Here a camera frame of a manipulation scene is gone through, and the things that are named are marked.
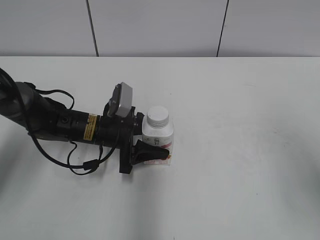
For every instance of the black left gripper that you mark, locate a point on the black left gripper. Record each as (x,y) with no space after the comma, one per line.
(116,132)

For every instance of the white strawberry yogurt bottle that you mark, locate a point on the white strawberry yogurt bottle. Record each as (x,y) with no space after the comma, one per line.
(162,137)

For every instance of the white bottle cap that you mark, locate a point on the white bottle cap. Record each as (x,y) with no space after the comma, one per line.
(157,117)

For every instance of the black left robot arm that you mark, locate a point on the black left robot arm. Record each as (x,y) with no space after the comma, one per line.
(49,120)

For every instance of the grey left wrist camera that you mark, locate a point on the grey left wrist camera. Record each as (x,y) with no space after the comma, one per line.
(120,103)

